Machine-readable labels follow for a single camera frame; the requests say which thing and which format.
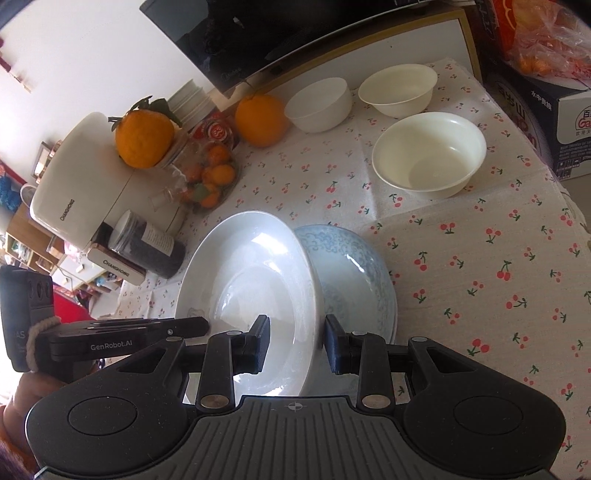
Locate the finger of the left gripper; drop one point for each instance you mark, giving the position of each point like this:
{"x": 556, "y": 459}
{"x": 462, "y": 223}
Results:
{"x": 182, "y": 327}

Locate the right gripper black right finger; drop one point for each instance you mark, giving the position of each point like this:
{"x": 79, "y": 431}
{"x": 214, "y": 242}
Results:
{"x": 365, "y": 356}

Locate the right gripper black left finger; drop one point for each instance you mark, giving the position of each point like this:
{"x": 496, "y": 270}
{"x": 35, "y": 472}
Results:
{"x": 226, "y": 355}

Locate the blue patterned porcelain plate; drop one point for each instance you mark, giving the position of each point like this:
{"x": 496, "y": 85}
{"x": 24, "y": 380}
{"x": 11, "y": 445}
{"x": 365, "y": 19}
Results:
{"x": 354, "y": 285}

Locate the plain white plate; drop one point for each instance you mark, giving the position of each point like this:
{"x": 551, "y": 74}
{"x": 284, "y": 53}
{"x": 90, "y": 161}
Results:
{"x": 252, "y": 264}

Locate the large cream bowl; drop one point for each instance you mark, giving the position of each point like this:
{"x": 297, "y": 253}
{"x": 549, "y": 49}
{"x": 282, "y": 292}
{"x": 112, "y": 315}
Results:
{"x": 431, "y": 155}

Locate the orange patterned sleeve forearm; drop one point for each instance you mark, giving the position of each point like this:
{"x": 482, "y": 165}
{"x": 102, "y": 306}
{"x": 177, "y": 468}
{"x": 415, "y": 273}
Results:
{"x": 15, "y": 463}

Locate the person left hand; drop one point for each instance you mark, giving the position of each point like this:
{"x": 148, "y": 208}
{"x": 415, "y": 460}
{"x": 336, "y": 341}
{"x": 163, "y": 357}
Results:
{"x": 32, "y": 388}

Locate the red chair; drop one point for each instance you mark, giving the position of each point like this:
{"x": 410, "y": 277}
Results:
{"x": 67, "y": 309}

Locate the dark glass jar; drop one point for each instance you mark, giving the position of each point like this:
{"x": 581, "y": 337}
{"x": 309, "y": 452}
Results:
{"x": 138, "y": 241}

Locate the wooden shelf unit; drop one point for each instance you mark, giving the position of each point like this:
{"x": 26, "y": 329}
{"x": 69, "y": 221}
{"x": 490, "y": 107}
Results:
{"x": 31, "y": 245}

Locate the cherry print tablecloth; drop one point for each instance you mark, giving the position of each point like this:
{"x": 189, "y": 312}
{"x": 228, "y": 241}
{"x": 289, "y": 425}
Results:
{"x": 499, "y": 272}

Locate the glass bowl of kumquats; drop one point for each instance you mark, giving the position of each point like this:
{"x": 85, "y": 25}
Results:
{"x": 201, "y": 173}

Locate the white Changhong appliance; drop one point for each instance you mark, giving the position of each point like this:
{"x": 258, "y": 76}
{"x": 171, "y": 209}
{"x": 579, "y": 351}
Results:
{"x": 87, "y": 188}

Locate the orange with leaves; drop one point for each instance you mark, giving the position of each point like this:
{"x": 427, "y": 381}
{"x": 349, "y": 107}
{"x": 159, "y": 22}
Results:
{"x": 145, "y": 133}

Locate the red lidded can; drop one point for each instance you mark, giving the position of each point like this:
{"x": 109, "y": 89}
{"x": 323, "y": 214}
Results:
{"x": 216, "y": 127}

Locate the stack of white cups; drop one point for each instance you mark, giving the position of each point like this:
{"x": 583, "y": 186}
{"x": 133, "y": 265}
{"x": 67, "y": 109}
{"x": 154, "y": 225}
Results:
{"x": 190, "y": 104}

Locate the large orange on table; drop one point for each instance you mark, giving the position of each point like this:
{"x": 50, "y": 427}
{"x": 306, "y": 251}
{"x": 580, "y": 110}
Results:
{"x": 260, "y": 120}

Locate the small white bowl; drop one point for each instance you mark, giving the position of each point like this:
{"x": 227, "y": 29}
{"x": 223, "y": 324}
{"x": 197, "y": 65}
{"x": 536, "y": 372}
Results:
{"x": 321, "y": 106}

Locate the medium cream bowl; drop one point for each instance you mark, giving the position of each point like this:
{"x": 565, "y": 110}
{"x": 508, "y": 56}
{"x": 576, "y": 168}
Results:
{"x": 400, "y": 91}

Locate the black Midea microwave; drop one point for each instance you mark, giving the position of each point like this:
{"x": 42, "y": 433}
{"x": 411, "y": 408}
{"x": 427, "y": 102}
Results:
{"x": 233, "y": 42}

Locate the Ganten water carton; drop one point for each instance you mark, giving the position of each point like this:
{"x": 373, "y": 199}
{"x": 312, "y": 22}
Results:
{"x": 554, "y": 116}

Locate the red gift box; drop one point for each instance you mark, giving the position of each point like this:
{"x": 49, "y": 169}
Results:
{"x": 504, "y": 24}

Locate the plastic bag of fruit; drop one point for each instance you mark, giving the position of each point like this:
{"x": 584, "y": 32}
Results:
{"x": 550, "y": 41}

